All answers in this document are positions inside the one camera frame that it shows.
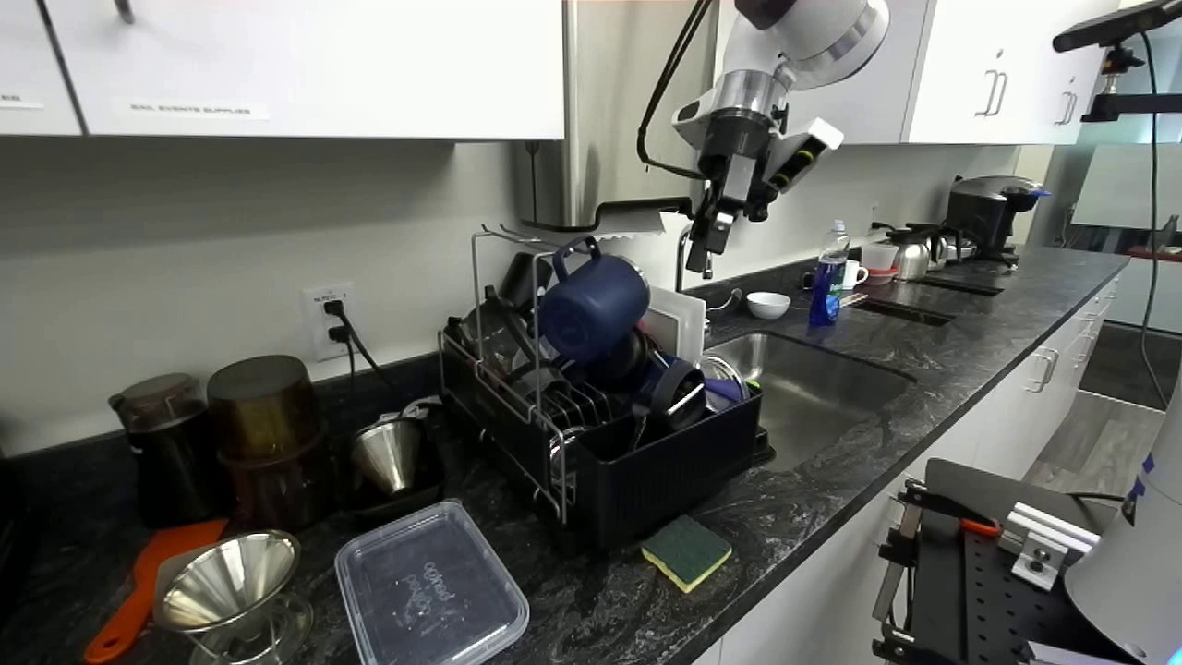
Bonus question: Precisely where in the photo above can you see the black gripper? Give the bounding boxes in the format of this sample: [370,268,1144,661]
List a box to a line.
[684,128,782,281]

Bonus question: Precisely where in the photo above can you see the blue steel thermos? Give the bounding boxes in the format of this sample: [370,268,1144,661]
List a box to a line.
[535,236,653,368]

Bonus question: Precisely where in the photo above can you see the stainless steel sink basin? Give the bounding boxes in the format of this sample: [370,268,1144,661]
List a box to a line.
[704,326,924,468]

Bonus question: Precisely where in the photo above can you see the white bowl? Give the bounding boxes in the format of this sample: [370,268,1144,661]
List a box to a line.
[742,287,799,326]

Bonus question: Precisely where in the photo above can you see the white plate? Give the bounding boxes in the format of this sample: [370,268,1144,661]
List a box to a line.
[640,284,712,374]

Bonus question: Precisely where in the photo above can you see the blue bottle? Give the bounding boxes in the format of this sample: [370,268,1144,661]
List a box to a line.
[805,250,851,333]

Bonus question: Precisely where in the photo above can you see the clear round glass lid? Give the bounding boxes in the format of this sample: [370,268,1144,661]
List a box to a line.
[694,352,752,416]

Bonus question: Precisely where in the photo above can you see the dark blue cup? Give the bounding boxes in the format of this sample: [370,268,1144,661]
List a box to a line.
[632,352,712,436]

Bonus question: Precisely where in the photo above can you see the white mug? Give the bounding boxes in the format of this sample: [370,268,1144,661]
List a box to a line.
[842,236,903,297]

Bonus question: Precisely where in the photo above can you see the black stacked dishes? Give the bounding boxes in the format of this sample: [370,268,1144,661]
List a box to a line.
[471,287,641,452]

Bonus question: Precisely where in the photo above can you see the black dish rack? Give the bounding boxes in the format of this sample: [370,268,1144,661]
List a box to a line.
[437,219,774,554]

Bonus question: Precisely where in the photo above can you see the black coffee maker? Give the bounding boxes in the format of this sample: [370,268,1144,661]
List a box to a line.
[933,168,1051,268]

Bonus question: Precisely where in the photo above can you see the green yellow sponge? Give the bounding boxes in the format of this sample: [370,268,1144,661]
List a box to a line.
[635,510,738,598]

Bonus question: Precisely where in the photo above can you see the white base cabinets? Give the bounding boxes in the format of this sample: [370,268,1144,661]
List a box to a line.
[689,273,1128,665]

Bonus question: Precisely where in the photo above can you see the red black hand tool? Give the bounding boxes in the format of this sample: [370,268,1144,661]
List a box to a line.
[895,476,1008,548]

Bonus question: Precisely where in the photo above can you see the steel pour-over pitcher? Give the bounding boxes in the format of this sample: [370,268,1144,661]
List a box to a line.
[347,394,451,503]

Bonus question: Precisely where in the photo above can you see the black perforated cart board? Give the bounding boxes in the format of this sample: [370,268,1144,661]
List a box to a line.
[866,454,1116,665]

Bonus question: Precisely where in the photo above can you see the clear plastic container lid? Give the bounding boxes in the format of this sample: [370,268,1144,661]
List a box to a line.
[331,494,535,665]

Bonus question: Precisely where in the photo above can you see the large brown canister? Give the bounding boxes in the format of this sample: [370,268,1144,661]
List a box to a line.
[203,352,331,535]

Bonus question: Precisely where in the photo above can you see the small dark lidded jar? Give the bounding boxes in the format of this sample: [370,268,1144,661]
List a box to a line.
[102,368,231,528]

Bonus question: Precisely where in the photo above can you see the steel funnel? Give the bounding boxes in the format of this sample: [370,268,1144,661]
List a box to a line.
[151,524,306,665]

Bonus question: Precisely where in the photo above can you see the orange spatula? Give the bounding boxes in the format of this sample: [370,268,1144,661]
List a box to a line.
[82,513,231,665]

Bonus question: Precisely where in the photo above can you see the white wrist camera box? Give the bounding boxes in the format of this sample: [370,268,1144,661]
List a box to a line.
[763,114,849,210]

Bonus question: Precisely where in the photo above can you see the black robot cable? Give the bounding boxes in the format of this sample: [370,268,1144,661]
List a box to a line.
[632,0,720,184]

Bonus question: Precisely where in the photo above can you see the white wall cabinet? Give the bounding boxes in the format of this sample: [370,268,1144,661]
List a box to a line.
[899,0,1126,150]
[38,0,568,143]
[0,0,88,140]

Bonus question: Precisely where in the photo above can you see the black plug cable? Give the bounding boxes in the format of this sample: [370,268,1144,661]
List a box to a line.
[318,297,397,398]

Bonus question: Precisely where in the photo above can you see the white wall power outlet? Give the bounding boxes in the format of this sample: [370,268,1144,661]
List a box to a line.
[300,281,360,367]

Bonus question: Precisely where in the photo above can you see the silver metal bracket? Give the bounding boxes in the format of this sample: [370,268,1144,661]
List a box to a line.
[999,494,1109,596]

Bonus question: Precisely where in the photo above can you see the black camera on stand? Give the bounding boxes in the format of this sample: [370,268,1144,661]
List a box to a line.
[1048,0,1182,411]

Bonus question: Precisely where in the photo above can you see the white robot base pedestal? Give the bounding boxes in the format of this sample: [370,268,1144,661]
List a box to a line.
[1060,367,1182,665]

